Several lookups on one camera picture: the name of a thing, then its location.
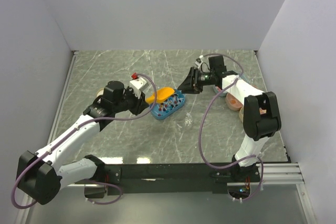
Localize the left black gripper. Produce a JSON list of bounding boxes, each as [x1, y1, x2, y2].
[[113, 86, 150, 115]]

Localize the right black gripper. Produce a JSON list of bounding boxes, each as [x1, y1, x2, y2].
[[177, 67, 215, 95]]

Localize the yellow plastic scoop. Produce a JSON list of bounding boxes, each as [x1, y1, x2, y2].
[[145, 87, 175, 104]]

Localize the blue lollipop tray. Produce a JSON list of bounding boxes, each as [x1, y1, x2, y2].
[[151, 89, 185, 120]]

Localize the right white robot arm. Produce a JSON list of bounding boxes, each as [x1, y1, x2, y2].
[[178, 53, 281, 182]]

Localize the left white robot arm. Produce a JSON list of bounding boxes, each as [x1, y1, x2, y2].
[[11, 74, 155, 209]]

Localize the beige round jar lid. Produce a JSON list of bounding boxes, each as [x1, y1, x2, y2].
[[97, 88, 104, 98]]

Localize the light blue star candy tray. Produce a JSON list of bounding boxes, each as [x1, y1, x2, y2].
[[212, 73, 249, 98]]

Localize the clear plastic jar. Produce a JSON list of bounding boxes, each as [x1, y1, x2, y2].
[[178, 113, 193, 131]]

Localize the pink lollipop tray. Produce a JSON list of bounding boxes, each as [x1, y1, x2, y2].
[[225, 85, 259, 111]]

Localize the beige gummy candy tray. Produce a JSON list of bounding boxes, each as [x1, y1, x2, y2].
[[238, 107, 244, 122]]

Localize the black base beam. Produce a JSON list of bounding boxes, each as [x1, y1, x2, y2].
[[73, 162, 263, 196]]

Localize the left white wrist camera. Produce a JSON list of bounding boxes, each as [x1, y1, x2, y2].
[[129, 73, 149, 98]]

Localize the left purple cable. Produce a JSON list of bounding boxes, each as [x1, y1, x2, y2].
[[10, 73, 158, 210]]

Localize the purple cable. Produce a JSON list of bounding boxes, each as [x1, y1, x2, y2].
[[10, 73, 158, 210], [198, 53, 264, 203]]

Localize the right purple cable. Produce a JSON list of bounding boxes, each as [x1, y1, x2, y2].
[[198, 53, 264, 203]]

